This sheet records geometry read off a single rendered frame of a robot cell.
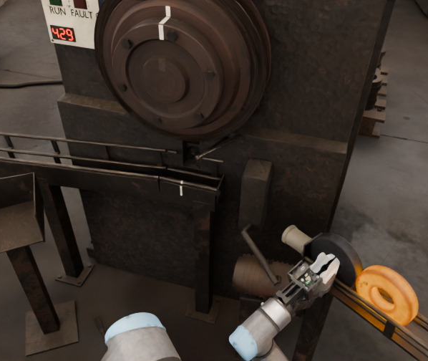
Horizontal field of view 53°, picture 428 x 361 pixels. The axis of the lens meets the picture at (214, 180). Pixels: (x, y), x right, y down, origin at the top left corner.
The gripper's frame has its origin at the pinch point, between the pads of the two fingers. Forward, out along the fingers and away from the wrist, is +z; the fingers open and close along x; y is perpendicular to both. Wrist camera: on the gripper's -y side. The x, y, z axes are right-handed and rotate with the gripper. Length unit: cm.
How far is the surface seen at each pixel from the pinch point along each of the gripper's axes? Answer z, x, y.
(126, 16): -6, 58, 57
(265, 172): 4.7, 30.8, 7.4
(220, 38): 6, 38, 51
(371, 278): 0.2, -11.1, 4.7
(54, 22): -15, 94, 48
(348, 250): 1.9, -2.7, 5.8
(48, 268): -73, 106, -51
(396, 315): -1.5, -19.8, -0.4
